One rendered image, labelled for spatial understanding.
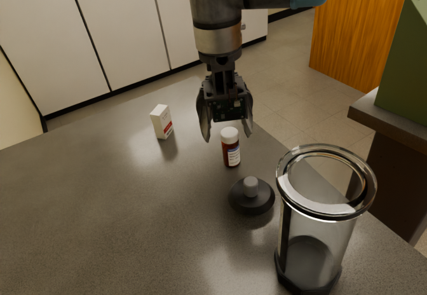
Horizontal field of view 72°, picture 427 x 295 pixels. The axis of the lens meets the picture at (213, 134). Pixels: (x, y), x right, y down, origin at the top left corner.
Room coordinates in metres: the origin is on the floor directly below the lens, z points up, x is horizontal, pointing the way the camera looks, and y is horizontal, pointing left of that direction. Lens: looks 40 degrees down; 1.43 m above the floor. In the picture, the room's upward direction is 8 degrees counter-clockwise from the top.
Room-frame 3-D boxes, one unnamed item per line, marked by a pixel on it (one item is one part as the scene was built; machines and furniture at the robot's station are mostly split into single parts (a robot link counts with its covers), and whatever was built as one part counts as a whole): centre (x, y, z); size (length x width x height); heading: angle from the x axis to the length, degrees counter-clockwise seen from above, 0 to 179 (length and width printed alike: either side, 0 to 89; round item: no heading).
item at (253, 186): (0.36, -0.06, 0.97); 0.09 x 0.09 x 0.07
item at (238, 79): (0.45, -0.03, 1.17); 0.09 x 0.08 x 0.12; 179
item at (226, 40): (0.46, -0.03, 1.25); 0.08 x 0.08 x 0.05
